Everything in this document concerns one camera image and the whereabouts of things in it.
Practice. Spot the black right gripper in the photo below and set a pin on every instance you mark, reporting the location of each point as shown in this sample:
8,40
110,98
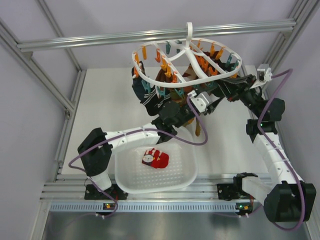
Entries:
235,88

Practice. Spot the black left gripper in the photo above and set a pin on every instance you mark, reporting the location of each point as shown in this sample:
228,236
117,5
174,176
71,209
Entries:
210,109

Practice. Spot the white round clip hanger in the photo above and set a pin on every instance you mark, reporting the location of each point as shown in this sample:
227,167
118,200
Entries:
179,53

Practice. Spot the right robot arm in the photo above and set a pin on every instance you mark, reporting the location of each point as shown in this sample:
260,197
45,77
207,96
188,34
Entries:
288,198

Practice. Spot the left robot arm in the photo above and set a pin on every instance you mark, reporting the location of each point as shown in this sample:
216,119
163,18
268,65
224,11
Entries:
98,147

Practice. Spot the olive striped sock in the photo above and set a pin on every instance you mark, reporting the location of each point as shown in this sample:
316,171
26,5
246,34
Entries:
188,75

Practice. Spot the teal clothes peg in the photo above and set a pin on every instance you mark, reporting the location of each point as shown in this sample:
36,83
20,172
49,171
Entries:
163,93

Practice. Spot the brown sock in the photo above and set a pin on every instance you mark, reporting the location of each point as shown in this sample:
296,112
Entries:
161,77

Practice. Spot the orange clothes peg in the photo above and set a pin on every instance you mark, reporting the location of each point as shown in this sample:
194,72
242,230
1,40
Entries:
164,64

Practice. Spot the black white striped sock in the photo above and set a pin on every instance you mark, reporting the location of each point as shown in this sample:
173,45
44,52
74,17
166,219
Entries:
153,102

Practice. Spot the navy blue sock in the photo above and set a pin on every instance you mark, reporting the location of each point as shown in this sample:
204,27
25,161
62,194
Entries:
138,87

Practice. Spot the translucent white plastic basket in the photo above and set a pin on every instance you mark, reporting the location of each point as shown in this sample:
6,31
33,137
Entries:
143,165

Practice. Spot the red santa sock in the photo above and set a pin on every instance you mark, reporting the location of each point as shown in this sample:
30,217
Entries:
155,158

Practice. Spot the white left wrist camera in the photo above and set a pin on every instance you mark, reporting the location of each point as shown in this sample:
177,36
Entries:
201,101

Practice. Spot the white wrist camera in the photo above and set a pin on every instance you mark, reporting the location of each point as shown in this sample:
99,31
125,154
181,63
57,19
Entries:
201,101
264,73

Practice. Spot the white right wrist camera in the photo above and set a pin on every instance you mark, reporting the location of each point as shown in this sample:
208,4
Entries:
264,73

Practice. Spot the aluminium top rail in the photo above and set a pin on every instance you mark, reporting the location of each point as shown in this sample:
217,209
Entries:
286,25

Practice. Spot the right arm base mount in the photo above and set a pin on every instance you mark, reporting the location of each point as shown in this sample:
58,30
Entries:
234,190

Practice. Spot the perforated cable tray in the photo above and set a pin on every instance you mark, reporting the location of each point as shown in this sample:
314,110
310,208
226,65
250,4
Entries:
150,207

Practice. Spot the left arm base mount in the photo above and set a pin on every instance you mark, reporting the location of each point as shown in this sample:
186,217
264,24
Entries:
92,193

